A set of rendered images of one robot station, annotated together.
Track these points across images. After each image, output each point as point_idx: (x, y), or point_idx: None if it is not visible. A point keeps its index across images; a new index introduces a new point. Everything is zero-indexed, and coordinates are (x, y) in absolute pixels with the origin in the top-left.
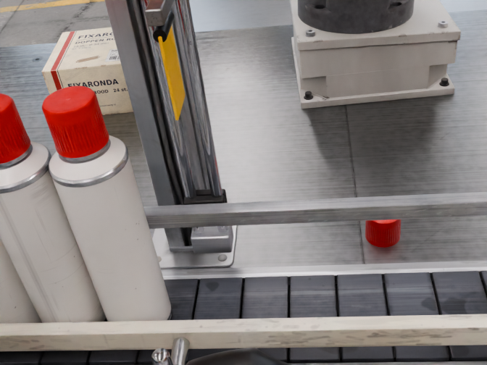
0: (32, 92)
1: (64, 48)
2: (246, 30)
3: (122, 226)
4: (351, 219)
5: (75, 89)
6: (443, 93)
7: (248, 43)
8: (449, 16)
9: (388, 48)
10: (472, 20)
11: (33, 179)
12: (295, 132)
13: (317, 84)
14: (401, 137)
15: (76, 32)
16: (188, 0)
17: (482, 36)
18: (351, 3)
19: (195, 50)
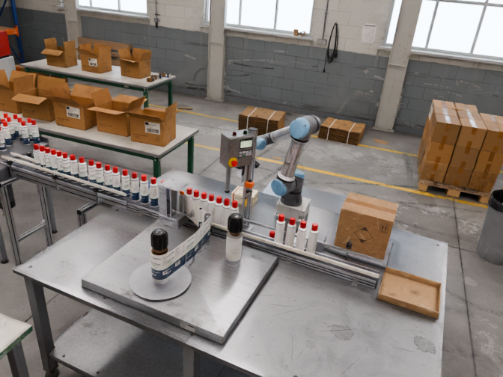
0: (227, 194)
1: (236, 189)
2: (275, 197)
3: None
4: (261, 226)
5: (236, 200)
6: (300, 221)
7: (274, 200)
8: (305, 208)
9: (291, 209)
10: (321, 211)
11: (228, 208)
12: (270, 218)
13: (278, 212)
14: (287, 225)
15: (240, 186)
16: (251, 195)
17: (319, 215)
18: (287, 200)
19: (250, 200)
